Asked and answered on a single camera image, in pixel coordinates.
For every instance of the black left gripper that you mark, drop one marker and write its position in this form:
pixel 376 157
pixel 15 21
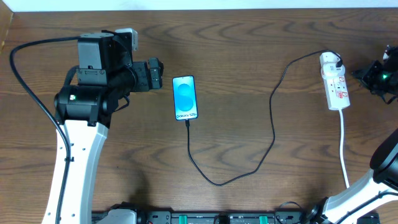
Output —
pixel 155 73

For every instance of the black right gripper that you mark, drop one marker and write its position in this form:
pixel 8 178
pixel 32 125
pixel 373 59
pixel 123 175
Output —
pixel 369 75

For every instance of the blue Galaxy smartphone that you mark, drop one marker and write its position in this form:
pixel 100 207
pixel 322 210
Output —
pixel 185 99

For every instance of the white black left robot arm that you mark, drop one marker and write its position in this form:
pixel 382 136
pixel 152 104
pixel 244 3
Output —
pixel 83 109

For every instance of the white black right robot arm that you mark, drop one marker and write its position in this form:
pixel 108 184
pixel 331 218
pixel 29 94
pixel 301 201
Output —
pixel 379 184

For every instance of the white USB charger plug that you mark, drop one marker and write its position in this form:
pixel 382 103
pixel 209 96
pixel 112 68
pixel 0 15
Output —
pixel 331 66

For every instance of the white power strip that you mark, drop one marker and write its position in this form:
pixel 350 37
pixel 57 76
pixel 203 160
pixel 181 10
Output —
pixel 336 93

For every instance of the brown cardboard box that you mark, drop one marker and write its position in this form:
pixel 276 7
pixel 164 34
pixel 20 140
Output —
pixel 6 16

